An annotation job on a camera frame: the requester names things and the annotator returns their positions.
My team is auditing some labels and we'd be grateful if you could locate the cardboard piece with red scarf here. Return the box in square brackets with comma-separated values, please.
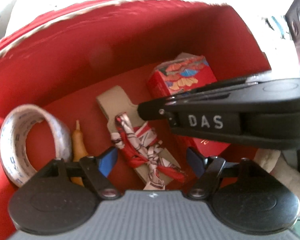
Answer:
[96, 86, 186, 190]

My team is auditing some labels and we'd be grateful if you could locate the clear packing tape roll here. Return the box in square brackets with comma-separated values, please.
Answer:
[0, 104, 72, 187]

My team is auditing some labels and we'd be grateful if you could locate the red patterned carton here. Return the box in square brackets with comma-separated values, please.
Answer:
[146, 52, 232, 157]

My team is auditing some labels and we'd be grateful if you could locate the large red cardboard box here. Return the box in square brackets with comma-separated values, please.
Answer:
[0, 0, 270, 239]

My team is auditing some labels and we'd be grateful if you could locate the orange pear shaped object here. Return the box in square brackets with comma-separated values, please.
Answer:
[70, 119, 89, 186]

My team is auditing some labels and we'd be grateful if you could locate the pink green plush toy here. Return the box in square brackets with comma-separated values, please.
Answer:
[254, 148, 300, 200]

